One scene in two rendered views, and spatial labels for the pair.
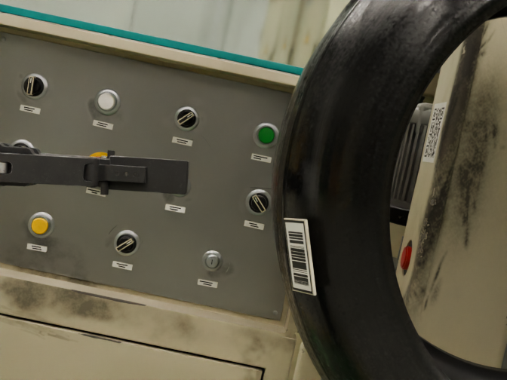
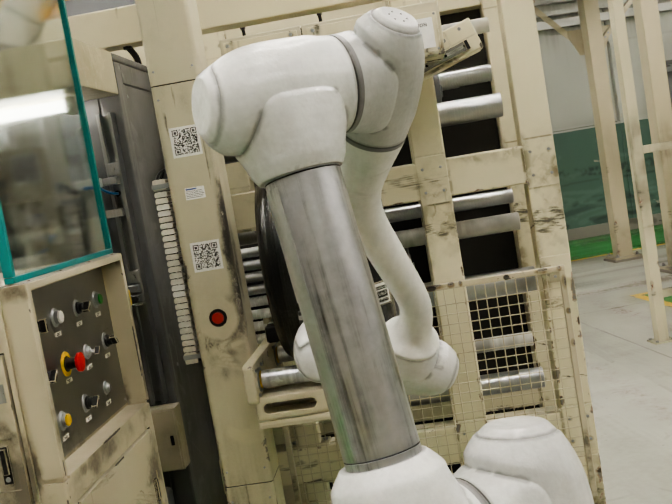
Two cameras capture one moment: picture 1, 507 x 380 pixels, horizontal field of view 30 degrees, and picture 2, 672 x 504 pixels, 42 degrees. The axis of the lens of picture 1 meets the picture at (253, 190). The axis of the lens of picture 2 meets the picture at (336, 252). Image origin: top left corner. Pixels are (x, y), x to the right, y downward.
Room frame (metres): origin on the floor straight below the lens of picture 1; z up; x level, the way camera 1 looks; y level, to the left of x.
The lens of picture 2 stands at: (0.63, 1.97, 1.37)
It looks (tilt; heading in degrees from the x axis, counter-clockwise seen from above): 5 degrees down; 276
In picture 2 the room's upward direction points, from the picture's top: 10 degrees counter-clockwise
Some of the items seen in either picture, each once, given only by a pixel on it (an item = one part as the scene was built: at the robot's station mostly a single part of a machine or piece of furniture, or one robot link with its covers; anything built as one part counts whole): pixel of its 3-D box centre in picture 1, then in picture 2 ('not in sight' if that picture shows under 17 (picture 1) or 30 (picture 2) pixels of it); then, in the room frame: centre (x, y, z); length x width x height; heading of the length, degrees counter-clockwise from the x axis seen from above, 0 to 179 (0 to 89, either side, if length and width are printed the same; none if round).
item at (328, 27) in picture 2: not in sight; (335, 52); (0.80, -0.59, 1.71); 0.61 x 0.25 x 0.15; 1
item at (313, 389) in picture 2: not in sight; (330, 395); (0.92, -0.15, 0.84); 0.36 x 0.09 x 0.06; 1
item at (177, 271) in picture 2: not in sight; (179, 271); (1.27, -0.24, 1.19); 0.05 x 0.04 x 0.48; 91
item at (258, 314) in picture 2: not in sight; (261, 292); (1.15, -0.67, 1.05); 0.20 x 0.15 x 0.30; 1
